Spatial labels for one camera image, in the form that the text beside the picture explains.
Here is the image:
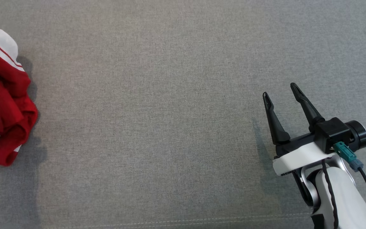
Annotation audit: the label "red shorts with white stripe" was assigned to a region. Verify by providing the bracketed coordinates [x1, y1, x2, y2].
[0, 62, 39, 167]

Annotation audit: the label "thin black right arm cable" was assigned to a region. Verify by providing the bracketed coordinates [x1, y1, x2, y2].
[321, 159, 340, 229]

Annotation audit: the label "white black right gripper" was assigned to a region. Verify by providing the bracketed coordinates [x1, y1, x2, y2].
[262, 82, 339, 177]

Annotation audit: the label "grey fabric sofa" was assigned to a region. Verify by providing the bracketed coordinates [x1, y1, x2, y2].
[0, 0, 366, 229]

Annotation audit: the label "black cable with teal connector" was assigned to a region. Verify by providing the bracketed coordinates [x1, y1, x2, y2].
[333, 142, 366, 209]

